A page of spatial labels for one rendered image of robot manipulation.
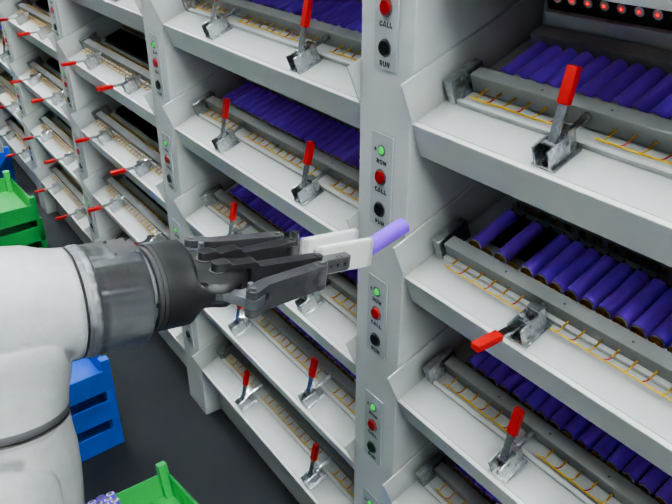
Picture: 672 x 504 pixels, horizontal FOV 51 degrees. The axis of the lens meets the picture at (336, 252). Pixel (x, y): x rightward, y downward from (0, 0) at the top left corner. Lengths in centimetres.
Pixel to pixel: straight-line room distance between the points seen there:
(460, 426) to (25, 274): 60
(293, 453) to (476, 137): 89
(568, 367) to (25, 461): 50
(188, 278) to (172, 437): 120
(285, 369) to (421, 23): 77
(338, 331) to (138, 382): 93
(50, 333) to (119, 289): 6
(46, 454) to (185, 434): 120
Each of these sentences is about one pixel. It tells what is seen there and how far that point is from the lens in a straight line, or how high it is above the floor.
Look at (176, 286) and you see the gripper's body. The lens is 58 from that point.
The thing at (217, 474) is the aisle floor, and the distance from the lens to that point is 166.
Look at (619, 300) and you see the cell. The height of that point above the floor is 79.
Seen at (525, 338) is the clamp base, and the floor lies 74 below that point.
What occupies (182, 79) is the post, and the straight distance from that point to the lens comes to 143.
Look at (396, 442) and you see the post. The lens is 106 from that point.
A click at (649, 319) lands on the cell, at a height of 79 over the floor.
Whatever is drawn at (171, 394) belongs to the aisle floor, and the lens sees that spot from 189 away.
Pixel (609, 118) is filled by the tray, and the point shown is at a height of 98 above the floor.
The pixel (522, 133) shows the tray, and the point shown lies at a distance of 74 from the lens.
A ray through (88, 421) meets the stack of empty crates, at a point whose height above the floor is 10.
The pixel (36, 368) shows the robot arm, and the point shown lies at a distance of 55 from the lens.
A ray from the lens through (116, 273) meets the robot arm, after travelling 56.
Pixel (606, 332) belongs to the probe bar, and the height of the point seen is 78.
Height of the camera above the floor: 118
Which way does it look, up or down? 28 degrees down
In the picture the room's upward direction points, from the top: straight up
